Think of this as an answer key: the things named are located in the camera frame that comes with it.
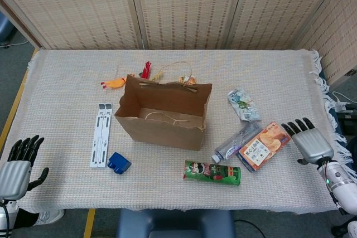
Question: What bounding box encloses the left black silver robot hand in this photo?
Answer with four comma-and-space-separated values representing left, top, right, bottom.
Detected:
0, 135, 50, 200

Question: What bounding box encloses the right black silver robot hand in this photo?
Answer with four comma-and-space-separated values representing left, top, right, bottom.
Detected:
281, 117, 335, 165

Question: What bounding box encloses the orange chips snack box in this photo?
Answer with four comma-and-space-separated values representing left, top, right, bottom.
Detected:
236, 122, 292, 172

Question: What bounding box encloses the silver-green wrapper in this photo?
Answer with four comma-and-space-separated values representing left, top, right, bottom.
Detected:
227, 88, 262, 122

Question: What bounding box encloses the clear plastic water bottle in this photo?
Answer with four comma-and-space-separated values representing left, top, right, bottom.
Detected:
211, 122, 263, 163

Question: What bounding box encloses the green Pringles can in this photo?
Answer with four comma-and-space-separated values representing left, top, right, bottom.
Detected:
182, 159, 242, 186

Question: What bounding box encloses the small orange snack packet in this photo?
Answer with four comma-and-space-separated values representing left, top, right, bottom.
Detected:
178, 74, 197, 85

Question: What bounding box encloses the brown paper bag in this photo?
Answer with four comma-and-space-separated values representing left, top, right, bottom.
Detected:
114, 61, 213, 152

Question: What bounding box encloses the black trouser leg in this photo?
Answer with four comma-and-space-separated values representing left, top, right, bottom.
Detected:
13, 208, 40, 230

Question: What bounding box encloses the white power strip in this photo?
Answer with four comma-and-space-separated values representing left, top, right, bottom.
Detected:
331, 91, 353, 112

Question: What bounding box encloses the white sneaker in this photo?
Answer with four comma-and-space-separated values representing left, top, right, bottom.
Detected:
35, 210, 65, 226

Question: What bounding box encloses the black stand base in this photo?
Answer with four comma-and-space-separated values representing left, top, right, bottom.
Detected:
331, 217, 352, 237

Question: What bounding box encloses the white folding laptop stand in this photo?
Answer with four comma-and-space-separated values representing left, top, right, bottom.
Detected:
89, 103, 114, 168

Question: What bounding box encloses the white woven tablecloth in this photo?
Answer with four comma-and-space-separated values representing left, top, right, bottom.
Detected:
0, 48, 354, 214

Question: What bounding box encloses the blue plastic block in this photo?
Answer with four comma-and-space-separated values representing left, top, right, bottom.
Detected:
107, 152, 132, 176

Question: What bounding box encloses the yellow rubber chicken toy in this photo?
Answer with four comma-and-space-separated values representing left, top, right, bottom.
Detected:
100, 61, 153, 90

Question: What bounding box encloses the bamboo folding screen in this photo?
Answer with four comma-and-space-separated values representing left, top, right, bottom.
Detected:
0, 0, 357, 85

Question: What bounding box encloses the black floor cable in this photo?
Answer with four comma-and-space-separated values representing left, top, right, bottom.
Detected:
234, 219, 264, 238

